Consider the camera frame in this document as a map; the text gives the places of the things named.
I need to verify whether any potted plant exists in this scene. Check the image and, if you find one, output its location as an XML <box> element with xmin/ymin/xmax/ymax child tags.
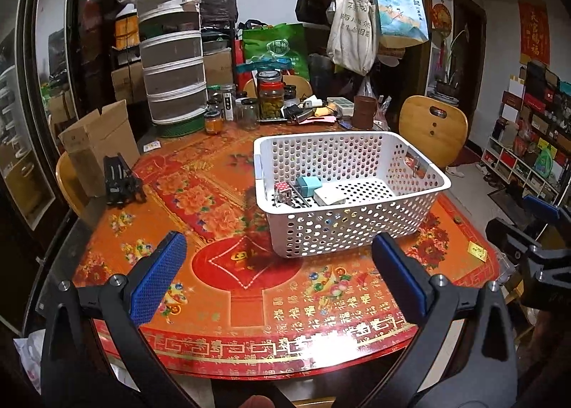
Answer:
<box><xmin>435</xmin><ymin>25</ymin><xmax>469</xmax><ymax>99</ymax></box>

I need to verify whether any teal charger plug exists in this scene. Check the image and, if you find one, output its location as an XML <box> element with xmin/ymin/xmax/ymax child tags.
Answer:
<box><xmin>297</xmin><ymin>175</ymin><xmax>318</xmax><ymax>199</ymax></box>

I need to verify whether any green woven plastic tray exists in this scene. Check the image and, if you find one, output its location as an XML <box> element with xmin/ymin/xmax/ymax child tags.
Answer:
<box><xmin>154</xmin><ymin>116</ymin><xmax>206</xmax><ymax>138</ymax></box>

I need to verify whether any pickle jar with red lid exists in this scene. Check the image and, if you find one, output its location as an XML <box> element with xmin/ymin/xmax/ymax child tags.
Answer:
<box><xmin>256</xmin><ymin>70</ymin><xmax>286</xmax><ymax>120</ymax></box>

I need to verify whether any black folding stand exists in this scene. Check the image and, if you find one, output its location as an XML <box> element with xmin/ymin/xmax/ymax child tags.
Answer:
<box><xmin>103</xmin><ymin>153</ymin><xmax>147</xmax><ymax>208</ymax></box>

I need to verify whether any brown cardboard box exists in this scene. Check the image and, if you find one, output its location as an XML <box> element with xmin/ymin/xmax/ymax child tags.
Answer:
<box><xmin>203</xmin><ymin>49</ymin><xmax>235</xmax><ymax>88</ymax></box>

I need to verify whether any white ice cube tray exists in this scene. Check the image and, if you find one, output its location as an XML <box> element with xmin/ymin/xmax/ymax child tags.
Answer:
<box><xmin>327</xmin><ymin>97</ymin><xmax>355</xmax><ymax>117</ymax></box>

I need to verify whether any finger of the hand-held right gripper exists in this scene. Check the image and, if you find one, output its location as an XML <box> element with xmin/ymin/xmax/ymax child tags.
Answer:
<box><xmin>485</xmin><ymin>218</ymin><xmax>542</xmax><ymax>264</ymax></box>
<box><xmin>522</xmin><ymin>195</ymin><xmax>571</xmax><ymax>250</ymax></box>

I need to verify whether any wooden chair beside cardboard box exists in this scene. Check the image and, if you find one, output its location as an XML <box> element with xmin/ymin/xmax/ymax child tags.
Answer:
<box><xmin>56</xmin><ymin>152</ymin><xmax>90</xmax><ymax>219</ymax></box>

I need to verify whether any brown ceramic mug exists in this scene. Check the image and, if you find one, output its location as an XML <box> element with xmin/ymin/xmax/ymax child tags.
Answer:
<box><xmin>353</xmin><ymin>96</ymin><xmax>380</xmax><ymax>130</ymax></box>

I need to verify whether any crumpled white plastic bag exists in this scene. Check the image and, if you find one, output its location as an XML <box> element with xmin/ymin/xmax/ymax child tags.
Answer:
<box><xmin>13</xmin><ymin>330</ymin><xmax>50</xmax><ymax>395</ymax></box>

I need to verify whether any open cardboard box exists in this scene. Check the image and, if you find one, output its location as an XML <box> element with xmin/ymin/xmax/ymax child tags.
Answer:
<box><xmin>58</xmin><ymin>100</ymin><xmax>141</xmax><ymax>199</ymax></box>

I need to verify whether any round red wall ornament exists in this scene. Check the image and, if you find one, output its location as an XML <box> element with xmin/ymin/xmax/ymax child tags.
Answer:
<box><xmin>430</xmin><ymin>2</ymin><xmax>450</xmax><ymax>32</ymax></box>

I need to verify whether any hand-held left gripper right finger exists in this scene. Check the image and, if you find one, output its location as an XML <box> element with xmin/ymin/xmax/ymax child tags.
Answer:
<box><xmin>357</xmin><ymin>232</ymin><xmax>520</xmax><ymax>408</ymax></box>

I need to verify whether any wooden chair with red slot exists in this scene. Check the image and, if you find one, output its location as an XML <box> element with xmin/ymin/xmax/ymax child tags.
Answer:
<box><xmin>398</xmin><ymin>96</ymin><xmax>469</xmax><ymax>168</ymax></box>

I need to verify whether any empty glass jar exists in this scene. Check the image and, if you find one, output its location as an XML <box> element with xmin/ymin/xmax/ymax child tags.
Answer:
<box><xmin>241</xmin><ymin>98</ymin><xmax>260</xmax><ymax>131</ymax></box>

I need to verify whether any blue illustrated paper bag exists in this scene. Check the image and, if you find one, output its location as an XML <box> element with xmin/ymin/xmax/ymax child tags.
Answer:
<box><xmin>372</xmin><ymin>0</ymin><xmax>430</xmax><ymax>49</ymax></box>

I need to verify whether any white shelf with boxes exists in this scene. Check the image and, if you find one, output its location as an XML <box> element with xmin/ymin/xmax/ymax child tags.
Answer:
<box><xmin>482</xmin><ymin>60</ymin><xmax>571</xmax><ymax>204</ymax></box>

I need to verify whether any beige canvas tote bag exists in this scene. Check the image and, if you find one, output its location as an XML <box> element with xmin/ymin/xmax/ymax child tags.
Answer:
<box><xmin>327</xmin><ymin>0</ymin><xmax>378</xmax><ymax>76</ymax></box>

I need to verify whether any white power bank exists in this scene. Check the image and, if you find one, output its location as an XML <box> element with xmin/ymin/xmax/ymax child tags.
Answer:
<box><xmin>313</xmin><ymin>187</ymin><xmax>348</xmax><ymax>207</ymax></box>

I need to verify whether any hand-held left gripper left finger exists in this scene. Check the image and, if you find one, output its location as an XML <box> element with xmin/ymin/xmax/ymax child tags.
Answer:
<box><xmin>40</xmin><ymin>231</ymin><xmax>201</xmax><ymax>408</ymax></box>

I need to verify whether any red printed tablecloth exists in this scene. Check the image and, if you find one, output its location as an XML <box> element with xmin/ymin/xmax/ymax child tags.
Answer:
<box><xmin>74</xmin><ymin>120</ymin><xmax>500</xmax><ymax>379</ymax></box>

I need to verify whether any small orange jar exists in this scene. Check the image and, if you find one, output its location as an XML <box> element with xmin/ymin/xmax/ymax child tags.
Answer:
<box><xmin>204</xmin><ymin>110</ymin><xmax>223</xmax><ymax>135</ymax></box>

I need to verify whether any glass jar with white label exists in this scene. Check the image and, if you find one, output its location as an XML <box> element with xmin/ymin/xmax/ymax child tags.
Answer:
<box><xmin>221</xmin><ymin>85</ymin><xmax>236</xmax><ymax>121</ymax></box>

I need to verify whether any white perforated plastic basket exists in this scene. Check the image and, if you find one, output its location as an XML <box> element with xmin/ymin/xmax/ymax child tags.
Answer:
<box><xmin>253</xmin><ymin>132</ymin><xmax>452</xmax><ymax>258</ymax></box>

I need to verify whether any stacked clear drawer organizer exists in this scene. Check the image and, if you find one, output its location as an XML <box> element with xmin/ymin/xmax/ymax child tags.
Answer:
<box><xmin>136</xmin><ymin>0</ymin><xmax>208</xmax><ymax>126</ymax></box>

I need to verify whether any red wall scroll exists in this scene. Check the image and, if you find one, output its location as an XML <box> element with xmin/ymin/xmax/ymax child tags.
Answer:
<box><xmin>517</xmin><ymin>0</ymin><xmax>551</xmax><ymax>65</ymax></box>

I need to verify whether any green shopping bag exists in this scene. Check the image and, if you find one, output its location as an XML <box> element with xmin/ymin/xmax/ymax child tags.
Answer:
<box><xmin>242</xmin><ymin>24</ymin><xmax>310</xmax><ymax>81</ymax></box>

